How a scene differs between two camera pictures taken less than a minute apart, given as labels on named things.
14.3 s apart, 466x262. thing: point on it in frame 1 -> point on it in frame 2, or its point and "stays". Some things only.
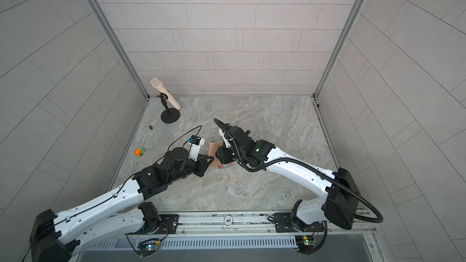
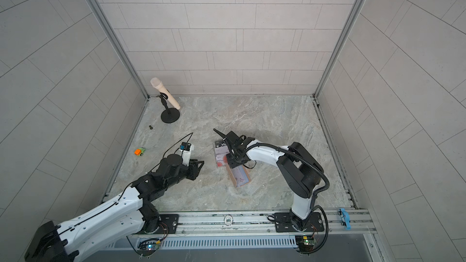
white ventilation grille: x=261 y=242 stays
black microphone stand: x=171 y=115 stays
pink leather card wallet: x=213 y=147 -> x=239 y=176
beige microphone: x=157 y=83 stays
